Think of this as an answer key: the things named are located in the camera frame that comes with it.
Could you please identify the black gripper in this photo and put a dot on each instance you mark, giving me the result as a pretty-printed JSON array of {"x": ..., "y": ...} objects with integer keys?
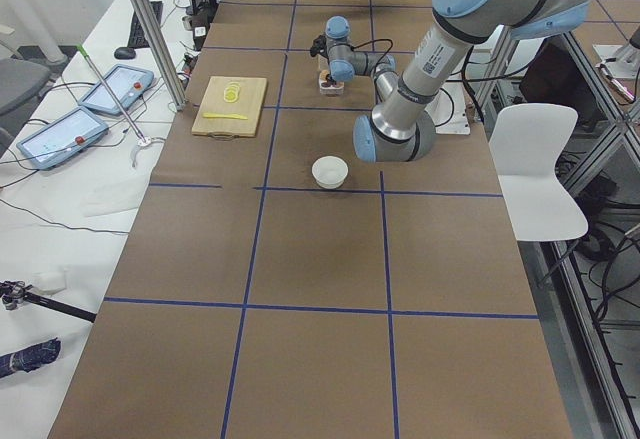
[{"x": 328, "y": 78}]

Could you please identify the clear plastic egg carton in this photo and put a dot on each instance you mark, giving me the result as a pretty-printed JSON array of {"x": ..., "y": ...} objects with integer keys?
[{"x": 327, "y": 86}]

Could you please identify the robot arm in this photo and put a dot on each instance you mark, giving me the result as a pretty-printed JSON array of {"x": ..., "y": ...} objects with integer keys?
[{"x": 399, "y": 128}]

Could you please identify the white bowl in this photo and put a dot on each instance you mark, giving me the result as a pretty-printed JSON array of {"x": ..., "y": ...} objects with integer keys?
[{"x": 329, "y": 172}]

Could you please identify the bamboo cutting board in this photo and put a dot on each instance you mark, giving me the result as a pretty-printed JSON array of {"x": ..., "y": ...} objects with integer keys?
[{"x": 251, "y": 98}]

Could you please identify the yellow plastic knife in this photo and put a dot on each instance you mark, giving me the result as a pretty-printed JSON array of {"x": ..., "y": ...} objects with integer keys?
[{"x": 222, "y": 116}]

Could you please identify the green tipped metal rod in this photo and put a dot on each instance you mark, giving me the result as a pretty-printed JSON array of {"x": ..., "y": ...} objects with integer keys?
[{"x": 143, "y": 140}]

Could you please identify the teach pendant far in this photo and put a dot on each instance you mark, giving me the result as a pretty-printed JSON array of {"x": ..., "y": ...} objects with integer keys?
[{"x": 128, "y": 84}]

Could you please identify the teach pendant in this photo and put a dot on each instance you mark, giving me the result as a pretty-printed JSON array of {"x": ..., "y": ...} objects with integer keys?
[
  {"x": 59, "y": 141},
  {"x": 128, "y": 84}
]

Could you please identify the white plastic chair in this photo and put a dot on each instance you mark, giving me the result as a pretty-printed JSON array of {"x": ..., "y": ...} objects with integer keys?
[{"x": 525, "y": 144}]

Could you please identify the black computer mouse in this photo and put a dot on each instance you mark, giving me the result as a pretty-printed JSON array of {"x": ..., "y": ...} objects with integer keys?
[{"x": 124, "y": 53}]

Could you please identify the teach pendant near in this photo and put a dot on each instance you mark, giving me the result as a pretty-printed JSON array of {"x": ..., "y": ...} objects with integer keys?
[{"x": 59, "y": 141}]

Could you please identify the folded dark blue umbrella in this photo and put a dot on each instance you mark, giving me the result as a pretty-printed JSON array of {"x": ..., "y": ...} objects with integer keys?
[{"x": 30, "y": 358}]

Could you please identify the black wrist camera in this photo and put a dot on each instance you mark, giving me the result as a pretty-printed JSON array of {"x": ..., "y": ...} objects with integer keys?
[{"x": 319, "y": 47}]

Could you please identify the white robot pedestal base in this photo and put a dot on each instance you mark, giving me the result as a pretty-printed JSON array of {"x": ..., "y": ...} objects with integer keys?
[{"x": 448, "y": 111}]

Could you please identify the aluminium frame post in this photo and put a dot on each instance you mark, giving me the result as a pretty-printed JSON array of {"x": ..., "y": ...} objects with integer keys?
[{"x": 160, "y": 51}]

